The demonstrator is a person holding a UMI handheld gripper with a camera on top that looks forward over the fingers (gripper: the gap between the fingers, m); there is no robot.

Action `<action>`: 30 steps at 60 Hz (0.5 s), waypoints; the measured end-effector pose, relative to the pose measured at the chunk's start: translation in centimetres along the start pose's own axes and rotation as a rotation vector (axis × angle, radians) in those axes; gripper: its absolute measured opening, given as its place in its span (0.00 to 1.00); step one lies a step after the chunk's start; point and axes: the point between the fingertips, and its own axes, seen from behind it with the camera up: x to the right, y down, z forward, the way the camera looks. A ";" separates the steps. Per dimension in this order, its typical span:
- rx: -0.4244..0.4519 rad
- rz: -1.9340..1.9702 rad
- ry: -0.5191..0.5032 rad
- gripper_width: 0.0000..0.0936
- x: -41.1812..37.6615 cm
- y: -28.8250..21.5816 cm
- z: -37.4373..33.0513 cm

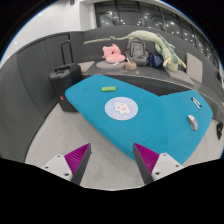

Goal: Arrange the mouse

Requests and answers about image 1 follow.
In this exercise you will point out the grey backpack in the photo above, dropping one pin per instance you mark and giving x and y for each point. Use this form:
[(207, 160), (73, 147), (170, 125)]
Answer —
[(136, 52)]

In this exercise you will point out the grey computer mouse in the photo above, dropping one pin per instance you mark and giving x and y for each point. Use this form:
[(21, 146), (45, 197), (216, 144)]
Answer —
[(192, 122)]

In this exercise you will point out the beige square cushion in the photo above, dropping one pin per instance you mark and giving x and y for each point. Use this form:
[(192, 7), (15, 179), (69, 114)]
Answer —
[(194, 68)]

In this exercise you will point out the pink plush toy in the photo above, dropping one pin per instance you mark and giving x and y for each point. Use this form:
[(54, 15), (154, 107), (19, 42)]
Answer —
[(112, 54)]

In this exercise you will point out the round white mouse pad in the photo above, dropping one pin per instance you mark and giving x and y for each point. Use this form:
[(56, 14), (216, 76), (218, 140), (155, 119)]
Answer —
[(121, 108)]

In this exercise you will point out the grey seat cushion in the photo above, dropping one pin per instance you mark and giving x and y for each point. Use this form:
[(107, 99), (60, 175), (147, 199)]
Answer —
[(104, 65)]

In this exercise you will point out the dark blue patterned bag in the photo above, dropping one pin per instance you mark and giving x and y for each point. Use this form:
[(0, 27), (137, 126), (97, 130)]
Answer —
[(154, 60)]

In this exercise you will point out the blue felt table cover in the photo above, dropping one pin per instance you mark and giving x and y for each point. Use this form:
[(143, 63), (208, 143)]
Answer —
[(161, 123)]

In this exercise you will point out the green rectangular box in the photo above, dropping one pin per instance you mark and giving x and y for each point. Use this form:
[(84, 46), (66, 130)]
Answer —
[(108, 89)]

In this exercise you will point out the black rolling suitcase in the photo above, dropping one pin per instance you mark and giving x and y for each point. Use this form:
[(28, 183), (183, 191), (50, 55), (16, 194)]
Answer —
[(63, 78)]

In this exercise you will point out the blue white pen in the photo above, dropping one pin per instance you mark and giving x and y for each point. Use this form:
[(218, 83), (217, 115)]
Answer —
[(198, 105)]

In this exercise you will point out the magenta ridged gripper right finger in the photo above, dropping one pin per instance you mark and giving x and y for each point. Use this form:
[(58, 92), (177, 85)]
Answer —
[(154, 166)]

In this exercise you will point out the green dragon plush toy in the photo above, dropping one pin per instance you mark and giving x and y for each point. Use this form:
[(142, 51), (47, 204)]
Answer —
[(170, 60)]

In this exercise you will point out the black object on floor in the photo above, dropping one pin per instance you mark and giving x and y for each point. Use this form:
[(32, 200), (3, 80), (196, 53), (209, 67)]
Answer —
[(219, 128)]

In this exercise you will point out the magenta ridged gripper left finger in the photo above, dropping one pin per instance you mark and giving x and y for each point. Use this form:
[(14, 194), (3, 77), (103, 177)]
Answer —
[(71, 166)]

